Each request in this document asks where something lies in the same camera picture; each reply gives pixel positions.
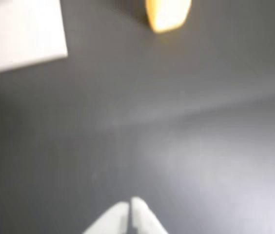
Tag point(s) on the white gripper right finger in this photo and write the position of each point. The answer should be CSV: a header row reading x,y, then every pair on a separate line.
x,y
144,219

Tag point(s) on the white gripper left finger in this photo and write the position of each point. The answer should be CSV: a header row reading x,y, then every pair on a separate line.
x,y
115,219

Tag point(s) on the yellow cube block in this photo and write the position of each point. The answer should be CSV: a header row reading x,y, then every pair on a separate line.
x,y
168,14

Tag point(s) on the white open box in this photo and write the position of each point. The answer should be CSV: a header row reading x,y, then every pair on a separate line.
x,y
20,31

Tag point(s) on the dark grey table mat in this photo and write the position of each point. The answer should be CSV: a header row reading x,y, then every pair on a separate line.
x,y
176,122

